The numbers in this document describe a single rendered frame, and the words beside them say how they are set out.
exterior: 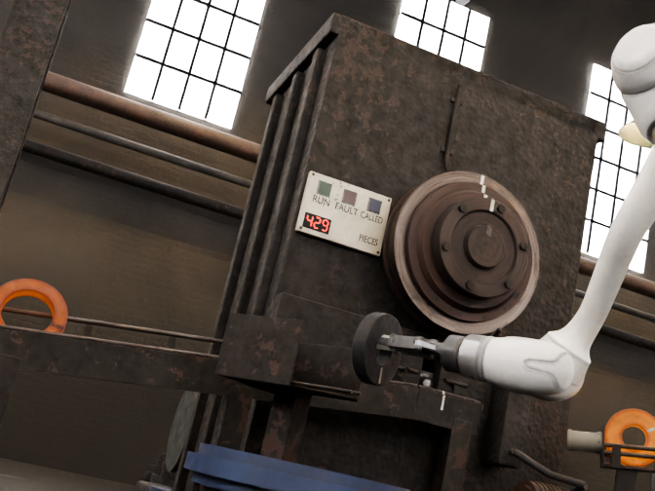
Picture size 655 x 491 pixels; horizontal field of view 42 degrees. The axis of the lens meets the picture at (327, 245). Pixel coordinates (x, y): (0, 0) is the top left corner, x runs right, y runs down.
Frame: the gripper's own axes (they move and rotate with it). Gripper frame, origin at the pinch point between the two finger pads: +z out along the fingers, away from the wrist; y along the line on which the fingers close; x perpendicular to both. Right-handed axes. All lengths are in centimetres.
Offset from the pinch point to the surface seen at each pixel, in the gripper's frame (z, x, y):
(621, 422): -28, 3, 84
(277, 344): 14.6, -6.8, -15.3
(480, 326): 8, 19, 61
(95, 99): 524, 219, 275
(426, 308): 18, 19, 47
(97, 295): 544, 62, 363
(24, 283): 81, -5, -32
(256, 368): 18.1, -12.5, -15.3
